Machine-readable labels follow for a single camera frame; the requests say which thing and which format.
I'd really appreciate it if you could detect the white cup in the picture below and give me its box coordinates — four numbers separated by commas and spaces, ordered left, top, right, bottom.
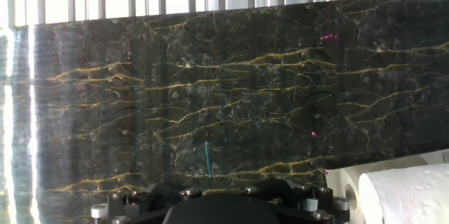
326, 152, 449, 224

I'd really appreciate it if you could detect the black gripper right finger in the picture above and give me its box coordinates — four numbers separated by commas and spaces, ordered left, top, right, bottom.
241, 178, 351, 224

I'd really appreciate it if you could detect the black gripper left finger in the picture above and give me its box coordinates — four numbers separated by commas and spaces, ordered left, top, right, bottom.
90, 183, 203, 224

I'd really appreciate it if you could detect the black marble mat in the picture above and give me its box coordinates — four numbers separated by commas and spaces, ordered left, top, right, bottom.
0, 0, 449, 224

